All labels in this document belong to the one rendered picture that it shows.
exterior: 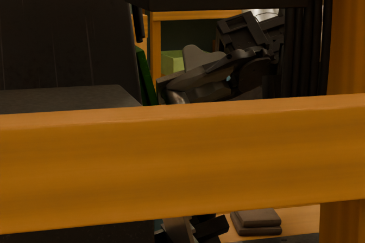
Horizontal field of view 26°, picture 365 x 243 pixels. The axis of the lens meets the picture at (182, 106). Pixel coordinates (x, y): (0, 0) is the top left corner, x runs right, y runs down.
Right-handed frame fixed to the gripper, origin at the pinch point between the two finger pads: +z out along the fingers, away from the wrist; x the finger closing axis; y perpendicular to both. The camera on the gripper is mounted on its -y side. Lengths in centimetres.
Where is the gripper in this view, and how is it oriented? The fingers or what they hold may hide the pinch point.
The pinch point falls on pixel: (177, 95)
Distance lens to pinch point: 106.5
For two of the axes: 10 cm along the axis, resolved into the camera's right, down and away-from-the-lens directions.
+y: -3.8, -7.9, 4.8
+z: -9.3, 3.2, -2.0
